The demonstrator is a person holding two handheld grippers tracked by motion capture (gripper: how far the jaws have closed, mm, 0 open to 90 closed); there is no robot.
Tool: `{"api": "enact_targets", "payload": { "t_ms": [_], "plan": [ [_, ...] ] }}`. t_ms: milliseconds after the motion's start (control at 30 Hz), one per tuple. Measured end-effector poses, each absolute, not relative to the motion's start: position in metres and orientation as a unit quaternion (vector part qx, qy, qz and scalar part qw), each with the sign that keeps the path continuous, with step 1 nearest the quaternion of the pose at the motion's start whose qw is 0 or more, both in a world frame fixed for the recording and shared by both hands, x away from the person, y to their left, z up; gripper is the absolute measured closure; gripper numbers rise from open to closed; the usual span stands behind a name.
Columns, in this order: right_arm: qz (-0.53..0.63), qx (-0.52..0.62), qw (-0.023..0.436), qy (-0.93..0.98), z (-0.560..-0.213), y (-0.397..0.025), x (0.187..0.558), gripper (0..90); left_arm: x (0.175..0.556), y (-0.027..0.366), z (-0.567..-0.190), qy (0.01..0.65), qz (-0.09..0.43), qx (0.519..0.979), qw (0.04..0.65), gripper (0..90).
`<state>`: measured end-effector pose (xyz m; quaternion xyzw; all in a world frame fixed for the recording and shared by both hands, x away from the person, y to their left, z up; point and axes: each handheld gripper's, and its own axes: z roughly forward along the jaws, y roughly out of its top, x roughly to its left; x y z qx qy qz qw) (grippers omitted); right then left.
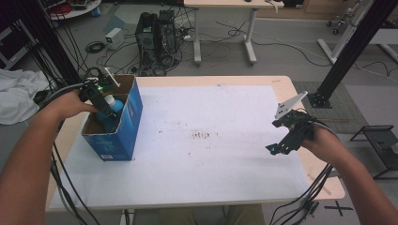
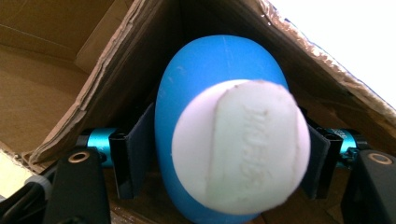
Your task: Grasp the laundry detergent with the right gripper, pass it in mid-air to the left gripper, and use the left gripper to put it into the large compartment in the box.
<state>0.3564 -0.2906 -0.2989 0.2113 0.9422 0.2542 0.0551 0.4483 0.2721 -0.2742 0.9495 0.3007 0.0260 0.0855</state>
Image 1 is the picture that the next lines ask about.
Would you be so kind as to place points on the grey floor mat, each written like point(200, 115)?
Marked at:
point(344, 103)

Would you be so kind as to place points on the black metal post with base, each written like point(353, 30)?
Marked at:
point(353, 50)

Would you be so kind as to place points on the person's khaki pants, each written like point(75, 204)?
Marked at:
point(178, 217)

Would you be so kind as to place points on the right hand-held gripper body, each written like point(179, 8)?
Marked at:
point(300, 123)

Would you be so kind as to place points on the black computer tower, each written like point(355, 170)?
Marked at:
point(155, 37)

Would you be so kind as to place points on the white table mat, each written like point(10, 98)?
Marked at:
point(212, 175)

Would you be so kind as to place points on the white cloth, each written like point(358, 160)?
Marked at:
point(18, 93)

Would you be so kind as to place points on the person's left hand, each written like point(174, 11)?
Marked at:
point(68, 104)

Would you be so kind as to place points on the light wooden desk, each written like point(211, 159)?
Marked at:
point(231, 3)

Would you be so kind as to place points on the round white table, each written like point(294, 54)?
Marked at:
point(78, 11)

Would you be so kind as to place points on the small white device box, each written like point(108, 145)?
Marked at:
point(113, 38)

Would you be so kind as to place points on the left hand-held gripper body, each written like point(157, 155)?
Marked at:
point(94, 89)

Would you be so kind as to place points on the white metal stand frame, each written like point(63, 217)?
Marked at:
point(344, 34)

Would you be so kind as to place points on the person's right hand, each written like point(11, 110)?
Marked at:
point(325, 145)

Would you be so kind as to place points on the blue cardboard box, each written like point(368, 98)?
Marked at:
point(125, 131)

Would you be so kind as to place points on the blue bottle with white cap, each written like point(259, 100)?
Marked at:
point(118, 106)

